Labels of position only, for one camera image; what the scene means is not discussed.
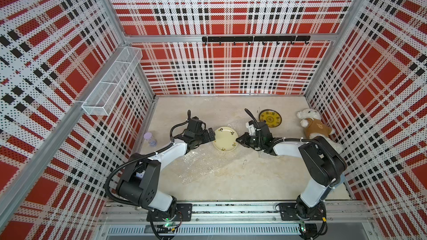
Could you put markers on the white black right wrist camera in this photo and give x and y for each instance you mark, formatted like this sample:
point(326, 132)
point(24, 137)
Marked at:
point(251, 128)

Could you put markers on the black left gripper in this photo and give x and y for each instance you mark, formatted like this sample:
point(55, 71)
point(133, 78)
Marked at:
point(206, 138)

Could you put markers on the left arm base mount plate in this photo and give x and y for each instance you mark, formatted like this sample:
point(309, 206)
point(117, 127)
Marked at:
point(176, 213)

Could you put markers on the grey blue zip pouch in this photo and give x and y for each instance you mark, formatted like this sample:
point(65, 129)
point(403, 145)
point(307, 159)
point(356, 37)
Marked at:
point(339, 190)

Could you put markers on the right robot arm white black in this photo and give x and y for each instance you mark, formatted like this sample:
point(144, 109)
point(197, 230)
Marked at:
point(323, 163)

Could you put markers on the white teddy bear brown shirt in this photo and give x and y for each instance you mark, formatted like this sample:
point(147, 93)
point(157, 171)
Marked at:
point(311, 122)

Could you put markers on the black wall hook rail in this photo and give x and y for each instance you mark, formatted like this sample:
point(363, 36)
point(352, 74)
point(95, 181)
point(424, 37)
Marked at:
point(250, 39)

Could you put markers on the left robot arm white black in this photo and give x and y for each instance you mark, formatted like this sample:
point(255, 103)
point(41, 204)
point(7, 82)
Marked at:
point(136, 182)

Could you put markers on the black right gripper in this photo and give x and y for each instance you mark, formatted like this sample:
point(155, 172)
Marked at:
point(244, 137)

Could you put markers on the cream dinner plate black characters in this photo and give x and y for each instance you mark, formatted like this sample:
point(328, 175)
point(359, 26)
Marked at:
point(225, 139)

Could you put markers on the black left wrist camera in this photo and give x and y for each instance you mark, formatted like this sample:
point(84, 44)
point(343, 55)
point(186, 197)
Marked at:
point(196, 126)

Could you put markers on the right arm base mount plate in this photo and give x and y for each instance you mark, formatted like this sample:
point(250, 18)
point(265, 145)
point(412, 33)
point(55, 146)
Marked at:
point(300, 212)

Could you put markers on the yellow patterned dinner plate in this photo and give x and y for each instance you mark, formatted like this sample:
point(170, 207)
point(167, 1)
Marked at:
point(272, 118)

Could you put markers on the white wire mesh shelf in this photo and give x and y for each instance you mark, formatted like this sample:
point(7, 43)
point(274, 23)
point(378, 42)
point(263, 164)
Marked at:
point(114, 79)

